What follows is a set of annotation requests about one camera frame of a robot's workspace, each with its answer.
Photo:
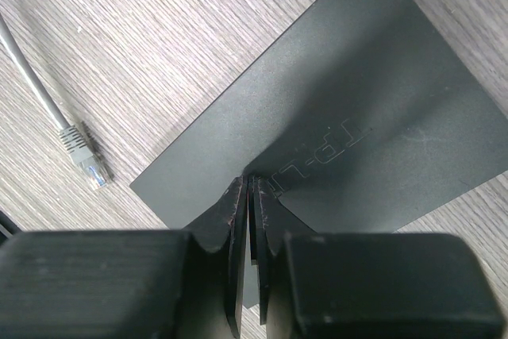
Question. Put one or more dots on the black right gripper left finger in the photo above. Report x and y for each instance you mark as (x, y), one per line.
(172, 283)

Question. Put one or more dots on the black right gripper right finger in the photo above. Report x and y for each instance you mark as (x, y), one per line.
(365, 285)

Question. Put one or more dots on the black network switch box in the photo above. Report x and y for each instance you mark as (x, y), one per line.
(360, 116)

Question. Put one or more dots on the black mounting base plate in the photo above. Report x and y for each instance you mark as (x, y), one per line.
(7, 228)

